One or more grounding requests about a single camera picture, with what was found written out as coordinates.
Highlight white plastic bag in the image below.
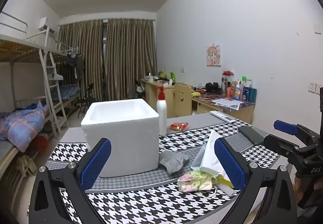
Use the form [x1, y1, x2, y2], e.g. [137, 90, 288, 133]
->
[191, 130, 228, 176]

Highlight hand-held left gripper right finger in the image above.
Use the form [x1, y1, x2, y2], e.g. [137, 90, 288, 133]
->
[214, 137, 298, 224]

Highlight houndstooth tablecloth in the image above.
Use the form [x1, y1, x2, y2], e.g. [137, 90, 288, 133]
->
[47, 119, 298, 224]

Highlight red bag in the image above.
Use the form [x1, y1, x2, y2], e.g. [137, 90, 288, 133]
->
[31, 134, 49, 156]

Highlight colourful printed soft packet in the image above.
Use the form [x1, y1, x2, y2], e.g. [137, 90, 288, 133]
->
[177, 170, 220, 193]

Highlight white wall socket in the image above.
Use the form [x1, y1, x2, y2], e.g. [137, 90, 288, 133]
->
[308, 81, 323, 94]

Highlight blue checked quilt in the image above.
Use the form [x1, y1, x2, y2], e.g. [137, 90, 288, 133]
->
[0, 101, 49, 152]

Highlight brown curtain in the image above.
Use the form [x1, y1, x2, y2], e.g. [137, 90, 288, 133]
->
[105, 18, 155, 100]
[59, 20, 104, 103]

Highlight group of toiletry bottles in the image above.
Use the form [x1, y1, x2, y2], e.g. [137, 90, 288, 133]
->
[221, 70, 257, 102]

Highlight white metal bunk bed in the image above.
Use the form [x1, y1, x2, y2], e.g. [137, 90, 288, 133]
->
[48, 37, 84, 113]
[0, 11, 70, 179]

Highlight person's right hand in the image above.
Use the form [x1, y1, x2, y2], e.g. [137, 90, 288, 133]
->
[293, 177, 304, 202]

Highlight grey cloth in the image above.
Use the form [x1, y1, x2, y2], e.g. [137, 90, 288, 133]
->
[159, 150, 190, 174]

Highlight white foam strip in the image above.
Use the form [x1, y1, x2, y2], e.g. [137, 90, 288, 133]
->
[218, 184, 237, 197]

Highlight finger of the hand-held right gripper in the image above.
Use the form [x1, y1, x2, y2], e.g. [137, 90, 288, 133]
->
[273, 119, 321, 146]
[263, 134, 304, 162]

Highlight wooden desk with patterned cover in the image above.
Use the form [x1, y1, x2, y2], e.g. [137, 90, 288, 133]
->
[190, 90, 255, 124]

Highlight white foam box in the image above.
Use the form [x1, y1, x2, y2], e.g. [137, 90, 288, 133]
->
[81, 98, 160, 178]

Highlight yellow foam fruit net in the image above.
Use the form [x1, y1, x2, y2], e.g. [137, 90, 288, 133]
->
[216, 175, 233, 188]

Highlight black smartphone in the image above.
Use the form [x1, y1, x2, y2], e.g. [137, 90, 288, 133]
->
[238, 126, 265, 146]

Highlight printed paper sheets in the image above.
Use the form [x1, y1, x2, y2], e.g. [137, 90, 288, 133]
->
[211, 98, 243, 110]

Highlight wooden chair with smiley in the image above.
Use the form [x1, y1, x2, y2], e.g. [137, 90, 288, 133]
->
[174, 84, 192, 118]

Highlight dark hanging clothes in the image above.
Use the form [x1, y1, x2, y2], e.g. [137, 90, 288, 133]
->
[66, 54, 85, 81]

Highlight beige crumpled cloth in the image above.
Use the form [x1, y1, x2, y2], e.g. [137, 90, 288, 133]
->
[16, 155, 37, 176]

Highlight white pump bottle red nozzle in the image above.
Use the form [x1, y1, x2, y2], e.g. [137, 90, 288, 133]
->
[156, 85, 167, 137]

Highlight white remote control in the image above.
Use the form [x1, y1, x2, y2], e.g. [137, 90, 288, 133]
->
[210, 110, 236, 124]

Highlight red snack packet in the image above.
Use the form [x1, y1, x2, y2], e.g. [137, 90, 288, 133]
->
[170, 122, 189, 131]

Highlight white air conditioner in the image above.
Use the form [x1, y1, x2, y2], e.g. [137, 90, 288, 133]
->
[38, 17, 56, 35]

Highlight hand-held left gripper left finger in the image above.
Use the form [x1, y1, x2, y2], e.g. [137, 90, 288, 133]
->
[29, 138, 112, 224]

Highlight black headphones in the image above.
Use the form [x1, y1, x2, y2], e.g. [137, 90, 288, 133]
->
[205, 82, 222, 94]

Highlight cartoon wall poster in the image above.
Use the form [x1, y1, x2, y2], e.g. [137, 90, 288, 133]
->
[206, 44, 222, 66]

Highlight blue checked bedding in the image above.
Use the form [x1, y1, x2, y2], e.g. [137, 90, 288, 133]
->
[57, 84, 79, 100]

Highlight black folding chair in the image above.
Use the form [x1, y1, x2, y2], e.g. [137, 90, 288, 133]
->
[76, 83, 95, 118]

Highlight light wooden desk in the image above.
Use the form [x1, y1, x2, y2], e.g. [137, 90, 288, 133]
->
[140, 78, 177, 111]

